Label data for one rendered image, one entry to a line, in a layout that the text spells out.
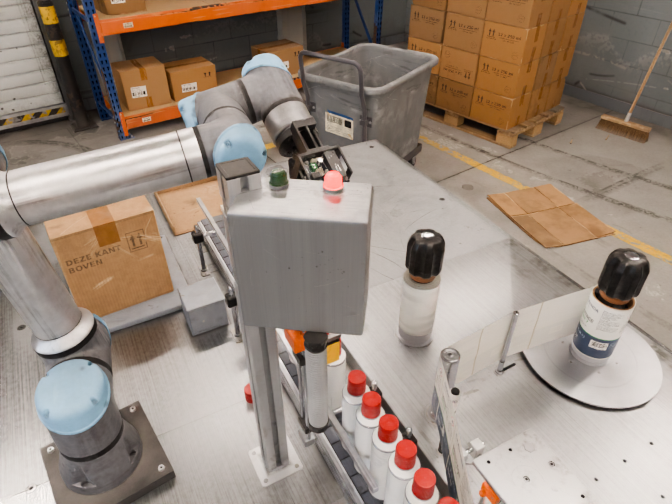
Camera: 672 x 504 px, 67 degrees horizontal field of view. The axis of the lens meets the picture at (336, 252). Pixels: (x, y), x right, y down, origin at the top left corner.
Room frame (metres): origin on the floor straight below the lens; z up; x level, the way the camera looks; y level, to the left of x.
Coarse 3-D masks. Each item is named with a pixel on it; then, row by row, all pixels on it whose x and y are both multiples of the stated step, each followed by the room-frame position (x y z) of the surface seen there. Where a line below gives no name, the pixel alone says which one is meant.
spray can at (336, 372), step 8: (344, 352) 0.68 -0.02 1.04; (344, 360) 0.66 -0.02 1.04; (328, 368) 0.65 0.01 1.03; (336, 368) 0.65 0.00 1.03; (344, 368) 0.66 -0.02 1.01; (328, 376) 0.65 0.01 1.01; (336, 376) 0.65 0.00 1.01; (344, 376) 0.66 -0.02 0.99; (328, 384) 0.65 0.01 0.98; (336, 384) 0.65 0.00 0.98; (344, 384) 0.66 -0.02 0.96; (328, 392) 0.65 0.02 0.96; (336, 392) 0.65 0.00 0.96; (328, 400) 0.65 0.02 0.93; (336, 400) 0.65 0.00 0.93
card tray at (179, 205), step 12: (204, 180) 1.72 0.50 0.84; (216, 180) 1.74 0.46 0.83; (156, 192) 1.59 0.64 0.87; (168, 192) 1.65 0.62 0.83; (180, 192) 1.65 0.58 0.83; (192, 192) 1.65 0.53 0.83; (204, 192) 1.65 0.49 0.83; (216, 192) 1.65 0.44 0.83; (168, 204) 1.56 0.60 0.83; (180, 204) 1.56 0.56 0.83; (192, 204) 1.56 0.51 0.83; (204, 204) 1.56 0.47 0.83; (216, 204) 1.56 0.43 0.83; (168, 216) 1.43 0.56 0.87; (180, 216) 1.48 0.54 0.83; (192, 216) 1.48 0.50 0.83; (204, 216) 1.48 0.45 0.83; (180, 228) 1.41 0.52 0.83; (192, 228) 1.41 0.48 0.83
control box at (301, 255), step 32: (256, 192) 0.56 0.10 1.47; (288, 192) 0.56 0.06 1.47; (320, 192) 0.56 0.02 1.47; (352, 192) 0.56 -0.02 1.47; (256, 224) 0.51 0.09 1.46; (288, 224) 0.50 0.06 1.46; (320, 224) 0.50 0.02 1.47; (352, 224) 0.49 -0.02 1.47; (256, 256) 0.51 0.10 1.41; (288, 256) 0.50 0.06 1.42; (320, 256) 0.50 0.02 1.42; (352, 256) 0.49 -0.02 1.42; (256, 288) 0.51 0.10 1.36; (288, 288) 0.50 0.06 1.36; (320, 288) 0.50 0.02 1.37; (352, 288) 0.49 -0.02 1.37; (256, 320) 0.51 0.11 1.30; (288, 320) 0.50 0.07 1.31; (320, 320) 0.50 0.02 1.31; (352, 320) 0.49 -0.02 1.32
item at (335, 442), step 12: (216, 216) 1.41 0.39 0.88; (216, 240) 1.28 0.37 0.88; (228, 264) 1.16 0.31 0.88; (288, 360) 0.80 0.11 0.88; (288, 372) 0.78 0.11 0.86; (324, 432) 0.61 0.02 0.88; (336, 444) 0.58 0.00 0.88; (348, 456) 0.56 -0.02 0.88; (348, 468) 0.53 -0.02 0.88; (360, 480) 0.51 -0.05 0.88; (360, 492) 0.48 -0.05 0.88
